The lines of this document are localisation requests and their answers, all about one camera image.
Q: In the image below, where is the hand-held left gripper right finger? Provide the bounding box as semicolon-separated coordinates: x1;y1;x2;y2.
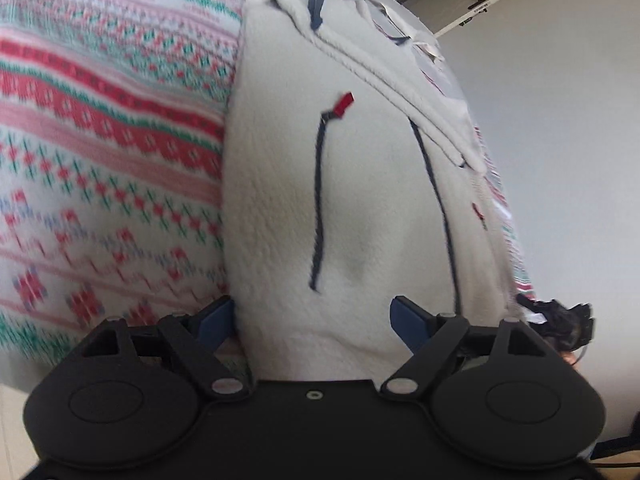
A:
380;296;557;402

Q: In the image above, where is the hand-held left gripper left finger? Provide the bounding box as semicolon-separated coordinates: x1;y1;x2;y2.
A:
79;296;254;402

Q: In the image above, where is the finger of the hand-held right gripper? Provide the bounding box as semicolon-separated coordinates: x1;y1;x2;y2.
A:
517;293;551;325

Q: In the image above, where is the white fleece zip jacket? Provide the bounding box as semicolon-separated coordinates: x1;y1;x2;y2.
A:
220;0;526;382

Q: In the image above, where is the red green patterned blanket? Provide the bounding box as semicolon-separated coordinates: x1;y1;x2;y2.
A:
0;0;538;376

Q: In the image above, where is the white folded cloth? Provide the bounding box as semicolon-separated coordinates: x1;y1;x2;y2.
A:
348;0;444;63

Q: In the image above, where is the black door handle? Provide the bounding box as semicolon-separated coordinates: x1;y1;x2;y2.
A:
459;0;490;25

